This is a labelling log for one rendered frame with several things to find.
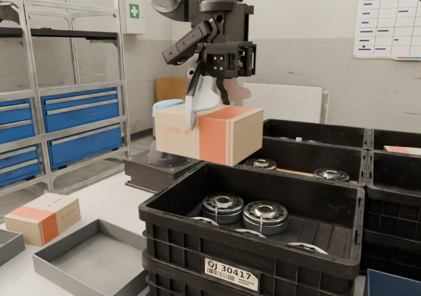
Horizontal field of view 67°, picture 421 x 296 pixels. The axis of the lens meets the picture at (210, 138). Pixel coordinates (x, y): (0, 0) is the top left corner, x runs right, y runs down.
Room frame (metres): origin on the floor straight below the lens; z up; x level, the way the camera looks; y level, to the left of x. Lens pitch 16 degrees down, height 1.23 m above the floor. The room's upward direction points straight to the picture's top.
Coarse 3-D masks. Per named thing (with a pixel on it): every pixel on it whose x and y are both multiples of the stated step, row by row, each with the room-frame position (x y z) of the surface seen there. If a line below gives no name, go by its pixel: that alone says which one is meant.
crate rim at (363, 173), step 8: (304, 144) 0.99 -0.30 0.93; (312, 144) 0.98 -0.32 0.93; (320, 144) 0.98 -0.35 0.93; (256, 168) 0.77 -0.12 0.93; (264, 168) 0.77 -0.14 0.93; (360, 168) 0.77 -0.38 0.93; (304, 176) 0.71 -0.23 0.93; (312, 176) 0.71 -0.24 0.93; (360, 176) 0.71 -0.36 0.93; (352, 184) 0.67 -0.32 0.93; (360, 184) 0.67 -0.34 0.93
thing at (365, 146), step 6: (264, 120) 1.32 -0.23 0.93; (270, 120) 1.34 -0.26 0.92; (276, 120) 1.33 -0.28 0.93; (282, 120) 1.32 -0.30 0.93; (288, 120) 1.32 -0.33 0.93; (336, 126) 1.23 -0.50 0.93; (342, 126) 1.22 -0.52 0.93; (348, 126) 1.21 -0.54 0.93; (354, 126) 1.21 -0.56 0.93; (366, 132) 1.14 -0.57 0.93; (276, 138) 1.05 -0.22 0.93; (282, 138) 1.04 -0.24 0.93; (366, 138) 1.04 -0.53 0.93; (324, 144) 0.98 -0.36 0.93; (330, 144) 0.98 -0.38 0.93; (366, 144) 0.98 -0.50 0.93; (366, 150) 0.93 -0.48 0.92
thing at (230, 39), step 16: (224, 16) 0.55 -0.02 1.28; (240, 16) 0.53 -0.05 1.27; (224, 32) 0.55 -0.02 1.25; (240, 32) 0.53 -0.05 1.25; (208, 48) 0.54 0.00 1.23; (224, 48) 0.52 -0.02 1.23; (240, 48) 0.53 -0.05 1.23; (208, 64) 0.54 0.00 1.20; (224, 64) 0.53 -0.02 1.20; (240, 64) 0.54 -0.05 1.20
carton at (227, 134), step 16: (160, 112) 0.56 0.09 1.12; (176, 112) 0.55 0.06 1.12; (208, 112) 0.55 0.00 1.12; (224, 112) 0.55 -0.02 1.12; (240, 112) 0.55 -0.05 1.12; (256, 112) 0.56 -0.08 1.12; (160, 128) 0.56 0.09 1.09; (176, 128) 0.54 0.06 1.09; (208, 128) 0.51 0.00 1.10; (224, 128) 0.49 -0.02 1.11; (240, 128) 0.50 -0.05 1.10; (256, 128) 0.56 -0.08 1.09; (160, 144) 0.56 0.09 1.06; (176, 144) 0.54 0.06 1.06; (192, 144) 0.52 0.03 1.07; (208, 144) 0.51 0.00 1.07; (224, 144) 0.49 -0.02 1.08; (240, 144) 0.50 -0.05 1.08; (256, 144) 0.56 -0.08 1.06; (208, 160) 0.51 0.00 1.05; (224, 160) 0.49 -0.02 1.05; (240, 160) 0.51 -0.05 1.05
